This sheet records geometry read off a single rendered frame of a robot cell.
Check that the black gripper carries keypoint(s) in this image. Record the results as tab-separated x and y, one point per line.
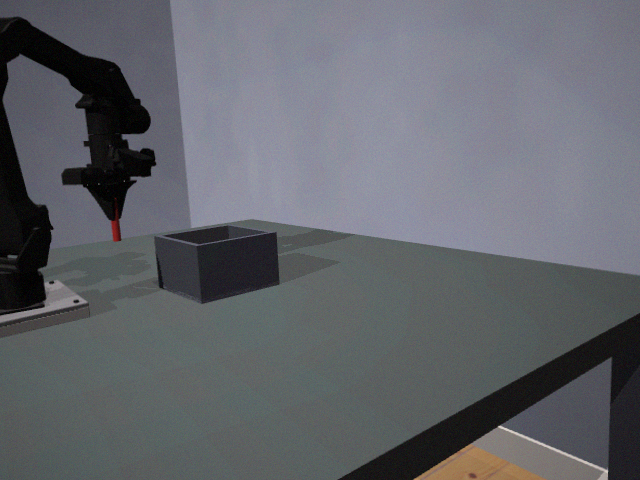
105	197

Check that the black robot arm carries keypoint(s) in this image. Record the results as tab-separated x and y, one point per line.
25	226

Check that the red peg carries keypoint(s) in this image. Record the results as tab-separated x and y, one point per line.
115	225

